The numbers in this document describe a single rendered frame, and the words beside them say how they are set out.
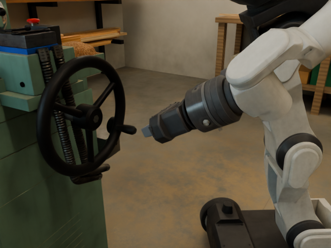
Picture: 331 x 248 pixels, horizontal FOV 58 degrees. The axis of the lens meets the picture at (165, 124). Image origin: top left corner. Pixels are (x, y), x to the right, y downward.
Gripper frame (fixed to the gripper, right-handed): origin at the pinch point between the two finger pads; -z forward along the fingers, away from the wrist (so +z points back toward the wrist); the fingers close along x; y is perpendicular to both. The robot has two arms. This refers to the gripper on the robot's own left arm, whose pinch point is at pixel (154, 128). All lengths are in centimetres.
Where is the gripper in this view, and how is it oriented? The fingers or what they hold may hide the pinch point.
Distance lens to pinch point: 63.2
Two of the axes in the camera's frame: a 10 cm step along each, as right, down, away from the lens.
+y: -4.5, -8.9, -1.2
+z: 7.7, -3.1, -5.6
